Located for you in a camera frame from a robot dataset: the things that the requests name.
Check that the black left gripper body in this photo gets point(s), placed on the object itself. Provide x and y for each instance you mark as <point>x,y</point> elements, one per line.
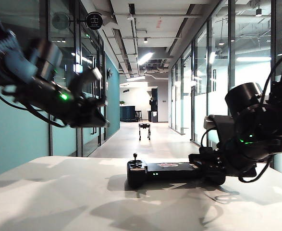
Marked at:
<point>59,106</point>

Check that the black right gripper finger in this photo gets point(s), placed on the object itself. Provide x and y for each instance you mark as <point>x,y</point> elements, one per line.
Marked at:
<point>194,158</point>

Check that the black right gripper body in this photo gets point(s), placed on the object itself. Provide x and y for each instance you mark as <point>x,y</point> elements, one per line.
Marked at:
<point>236,158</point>

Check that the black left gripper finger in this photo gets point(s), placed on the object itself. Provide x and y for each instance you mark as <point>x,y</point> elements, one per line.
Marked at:
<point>97,102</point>
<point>100,120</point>

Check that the black dual-joystick remote control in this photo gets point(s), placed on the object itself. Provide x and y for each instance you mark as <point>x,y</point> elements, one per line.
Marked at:
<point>169,171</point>

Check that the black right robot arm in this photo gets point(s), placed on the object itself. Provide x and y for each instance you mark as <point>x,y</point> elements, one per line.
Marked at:
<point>246,98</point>

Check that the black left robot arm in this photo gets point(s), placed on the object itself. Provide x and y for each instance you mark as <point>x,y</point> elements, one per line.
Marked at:
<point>8,62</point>

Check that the black quadruped robot dog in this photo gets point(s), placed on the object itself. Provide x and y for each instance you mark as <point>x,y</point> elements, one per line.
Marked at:
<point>144,125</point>

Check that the small green potted plant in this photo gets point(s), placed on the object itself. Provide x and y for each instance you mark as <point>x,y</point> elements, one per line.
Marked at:
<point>122,103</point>

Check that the dark wooden bar stool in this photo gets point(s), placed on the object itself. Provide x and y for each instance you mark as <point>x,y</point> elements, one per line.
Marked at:
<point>138,115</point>

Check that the long corridor ceiling light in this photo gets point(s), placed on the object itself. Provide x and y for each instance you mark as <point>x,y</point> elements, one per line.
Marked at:
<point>145,58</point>
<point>136,78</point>

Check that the tall black cabinet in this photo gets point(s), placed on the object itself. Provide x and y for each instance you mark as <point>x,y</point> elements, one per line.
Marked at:
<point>154,106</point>

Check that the round black hanging sign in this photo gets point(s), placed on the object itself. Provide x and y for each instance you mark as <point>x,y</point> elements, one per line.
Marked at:
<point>94,20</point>

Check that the long office ceiling light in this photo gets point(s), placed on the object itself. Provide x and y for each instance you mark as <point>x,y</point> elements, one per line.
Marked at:
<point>253,59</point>

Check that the black pendant spot light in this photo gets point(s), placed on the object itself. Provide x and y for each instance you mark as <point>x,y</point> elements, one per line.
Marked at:
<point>258,12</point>

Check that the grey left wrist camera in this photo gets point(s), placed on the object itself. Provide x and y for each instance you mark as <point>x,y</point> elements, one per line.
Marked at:
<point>95,74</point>

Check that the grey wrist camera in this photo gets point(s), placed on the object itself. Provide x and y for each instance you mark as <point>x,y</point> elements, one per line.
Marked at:
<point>95,74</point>
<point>210,121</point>

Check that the black spiky wall ornament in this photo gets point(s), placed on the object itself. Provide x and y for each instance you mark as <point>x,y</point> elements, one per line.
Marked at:
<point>109,73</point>

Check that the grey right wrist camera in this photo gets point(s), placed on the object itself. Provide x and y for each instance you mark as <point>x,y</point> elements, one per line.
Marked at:
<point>210,121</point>

